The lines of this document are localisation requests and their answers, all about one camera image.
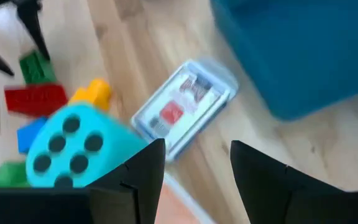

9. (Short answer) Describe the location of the large teal tray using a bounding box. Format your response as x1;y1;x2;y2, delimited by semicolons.
209;0;358;121

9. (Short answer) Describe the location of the card deck in clear case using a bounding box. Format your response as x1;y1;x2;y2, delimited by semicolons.
130;58;239;163

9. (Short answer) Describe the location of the cyan foam die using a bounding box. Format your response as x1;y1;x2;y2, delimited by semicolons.
25;103;149;189

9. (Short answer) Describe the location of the red sloped brick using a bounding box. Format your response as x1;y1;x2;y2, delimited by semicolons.
4;83;69;118

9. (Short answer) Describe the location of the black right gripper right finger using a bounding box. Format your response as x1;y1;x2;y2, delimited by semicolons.
229;139;358;224

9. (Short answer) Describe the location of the dark green brick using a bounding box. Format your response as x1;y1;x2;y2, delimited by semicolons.
18;49;57;85

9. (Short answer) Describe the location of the yellow block with peg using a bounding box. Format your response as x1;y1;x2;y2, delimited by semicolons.
68;78;112;113

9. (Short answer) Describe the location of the green two-stud block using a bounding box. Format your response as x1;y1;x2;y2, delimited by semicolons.
0;161;31;189

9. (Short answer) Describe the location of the orange-backed card deck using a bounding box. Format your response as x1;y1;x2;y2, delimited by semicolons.
154;174;218;224

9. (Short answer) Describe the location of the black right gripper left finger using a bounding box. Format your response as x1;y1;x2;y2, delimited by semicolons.
0;138;167;224

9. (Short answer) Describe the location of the blue block with peg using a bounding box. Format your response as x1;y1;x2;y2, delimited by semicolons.
16;116;48;155

